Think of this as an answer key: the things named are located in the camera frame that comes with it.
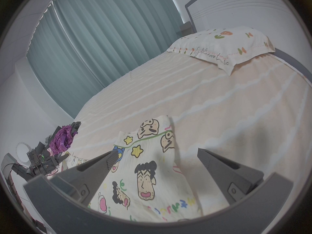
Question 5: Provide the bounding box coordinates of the blue-green curtain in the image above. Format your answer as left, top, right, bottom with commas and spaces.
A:
26, 0, 184, 119

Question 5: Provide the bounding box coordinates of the white printed pillow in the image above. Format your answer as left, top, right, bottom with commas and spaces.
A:
166, 26, 276, 76

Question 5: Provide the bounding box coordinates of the white printed pyjama top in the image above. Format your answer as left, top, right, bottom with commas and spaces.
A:
59, 115, 203, 222

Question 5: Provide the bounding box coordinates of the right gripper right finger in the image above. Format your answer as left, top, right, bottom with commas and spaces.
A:
197, 148, 264, 204

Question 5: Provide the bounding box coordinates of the bed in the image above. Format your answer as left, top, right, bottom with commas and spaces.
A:
47, 0, 312, 222

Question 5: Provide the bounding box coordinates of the purple garment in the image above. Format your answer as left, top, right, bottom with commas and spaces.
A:
50, 125, 79, 154

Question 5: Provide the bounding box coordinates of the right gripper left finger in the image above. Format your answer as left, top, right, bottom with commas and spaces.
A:
50, 149, 117, 205

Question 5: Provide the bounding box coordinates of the grey bedside table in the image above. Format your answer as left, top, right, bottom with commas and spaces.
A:
180, 21, 195, 36

